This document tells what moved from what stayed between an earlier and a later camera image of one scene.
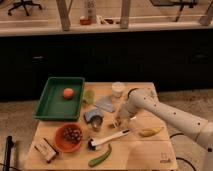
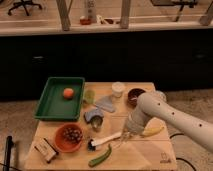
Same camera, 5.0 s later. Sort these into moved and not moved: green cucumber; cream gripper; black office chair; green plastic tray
Moved: cream gripper
Not moved: black office chair; green cucumber; green plastic tray
